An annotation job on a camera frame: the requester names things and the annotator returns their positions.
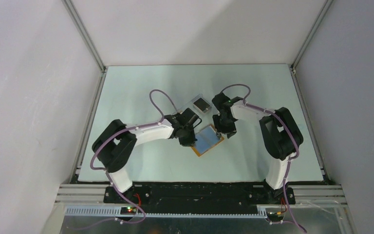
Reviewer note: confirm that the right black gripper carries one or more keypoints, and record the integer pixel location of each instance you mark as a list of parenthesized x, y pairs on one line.
[(230, 131)]

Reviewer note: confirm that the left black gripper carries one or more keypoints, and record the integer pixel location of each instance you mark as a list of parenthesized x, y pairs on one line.
[(190, 142)]

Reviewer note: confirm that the orange leather card holder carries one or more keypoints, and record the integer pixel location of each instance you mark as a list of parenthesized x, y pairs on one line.
[(207, 138)]

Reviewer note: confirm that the clear plastic card tray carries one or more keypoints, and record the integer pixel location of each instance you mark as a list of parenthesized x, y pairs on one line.
[(189, 104)]

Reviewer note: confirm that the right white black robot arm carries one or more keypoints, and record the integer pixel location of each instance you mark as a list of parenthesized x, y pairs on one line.
[(281, 135)]

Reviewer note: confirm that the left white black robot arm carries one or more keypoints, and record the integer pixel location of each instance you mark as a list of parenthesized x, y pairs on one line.
[(113, 148)]

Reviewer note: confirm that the black credit card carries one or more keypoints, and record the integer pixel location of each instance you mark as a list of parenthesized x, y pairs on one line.
[(201, 105)]

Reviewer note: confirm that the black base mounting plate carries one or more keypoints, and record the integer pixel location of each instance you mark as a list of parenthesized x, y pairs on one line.
[(201, 197)]

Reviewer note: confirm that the left controller circuit board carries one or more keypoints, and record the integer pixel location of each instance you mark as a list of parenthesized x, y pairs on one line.
[(128, 210)]

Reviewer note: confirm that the grey slotted cable duct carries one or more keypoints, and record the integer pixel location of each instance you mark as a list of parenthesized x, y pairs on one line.
[(119, 211)]

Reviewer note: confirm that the right aluminium frame rail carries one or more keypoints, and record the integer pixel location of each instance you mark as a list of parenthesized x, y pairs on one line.
[(293, 67)]

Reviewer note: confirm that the aluminium frame rail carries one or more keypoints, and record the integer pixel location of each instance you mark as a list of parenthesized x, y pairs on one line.
[(99, 82), (293, 67)]

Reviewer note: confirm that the left aluminium frame rail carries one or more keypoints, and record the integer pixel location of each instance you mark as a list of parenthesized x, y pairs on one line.
[(99, 82)]

